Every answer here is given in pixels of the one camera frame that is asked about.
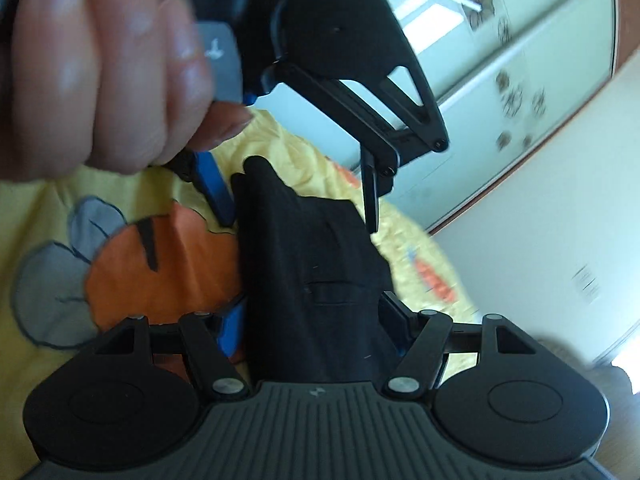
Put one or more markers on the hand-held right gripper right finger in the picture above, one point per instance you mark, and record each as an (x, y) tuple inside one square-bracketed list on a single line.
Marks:
[(397, 324)]

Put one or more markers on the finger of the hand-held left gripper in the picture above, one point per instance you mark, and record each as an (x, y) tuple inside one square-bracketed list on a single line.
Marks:
[(382, 157), (215, 195)]

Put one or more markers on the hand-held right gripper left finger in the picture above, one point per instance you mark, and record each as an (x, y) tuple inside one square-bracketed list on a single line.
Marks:
[(233, 329)]

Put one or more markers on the black pants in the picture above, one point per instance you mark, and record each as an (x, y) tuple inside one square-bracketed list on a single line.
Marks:
[(310, 260)]

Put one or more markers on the person's left hand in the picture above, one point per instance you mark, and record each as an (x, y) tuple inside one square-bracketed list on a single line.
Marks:
[(100, 70)]

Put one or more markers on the floral print wardrobe door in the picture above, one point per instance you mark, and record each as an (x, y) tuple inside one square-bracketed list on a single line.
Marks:
[(475, 135)]

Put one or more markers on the yellow printed blanket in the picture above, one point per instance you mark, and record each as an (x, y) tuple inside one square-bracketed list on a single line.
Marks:
[(150, 270)]

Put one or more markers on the white wall switch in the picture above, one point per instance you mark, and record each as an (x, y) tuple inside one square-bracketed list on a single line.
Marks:
[(586, 284)]

